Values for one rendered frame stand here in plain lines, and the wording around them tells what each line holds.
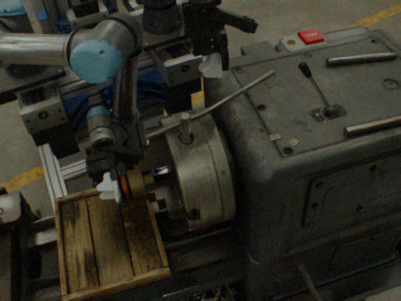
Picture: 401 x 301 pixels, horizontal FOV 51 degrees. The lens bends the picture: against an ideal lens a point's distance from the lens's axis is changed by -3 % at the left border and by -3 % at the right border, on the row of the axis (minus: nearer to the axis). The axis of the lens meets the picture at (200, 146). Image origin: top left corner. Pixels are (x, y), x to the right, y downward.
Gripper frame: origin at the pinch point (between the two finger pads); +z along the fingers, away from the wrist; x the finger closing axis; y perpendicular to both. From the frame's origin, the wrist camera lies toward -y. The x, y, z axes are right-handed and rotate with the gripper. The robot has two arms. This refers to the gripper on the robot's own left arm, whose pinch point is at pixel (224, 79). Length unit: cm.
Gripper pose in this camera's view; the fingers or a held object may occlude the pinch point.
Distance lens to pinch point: 105.6
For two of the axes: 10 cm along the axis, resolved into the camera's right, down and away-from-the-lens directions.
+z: 1.4, 8.4, 5.3
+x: 2.6, 4.8, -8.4
